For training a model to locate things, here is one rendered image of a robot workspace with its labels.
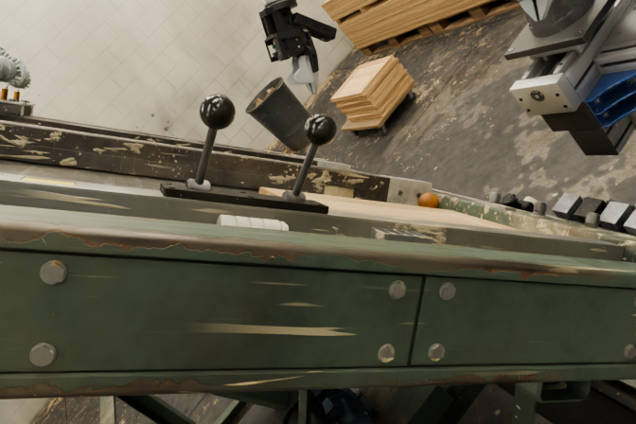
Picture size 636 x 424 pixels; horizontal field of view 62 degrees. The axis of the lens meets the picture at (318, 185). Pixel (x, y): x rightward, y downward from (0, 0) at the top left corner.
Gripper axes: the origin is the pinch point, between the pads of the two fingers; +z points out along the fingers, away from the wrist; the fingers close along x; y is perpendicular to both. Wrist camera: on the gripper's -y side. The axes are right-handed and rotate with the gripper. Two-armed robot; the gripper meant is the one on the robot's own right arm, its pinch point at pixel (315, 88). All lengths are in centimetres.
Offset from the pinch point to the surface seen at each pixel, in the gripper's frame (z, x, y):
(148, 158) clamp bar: 2.9, -3.6, 40.4
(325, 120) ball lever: 2, 58, 31
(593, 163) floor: 71, -45, -148
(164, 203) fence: 5, 51, 50
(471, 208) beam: 36.4, 18.6, -19.7
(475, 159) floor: 70, -121, -151
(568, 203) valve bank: 42, 29, -38
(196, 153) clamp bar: 5.2, -2.5, 30.9
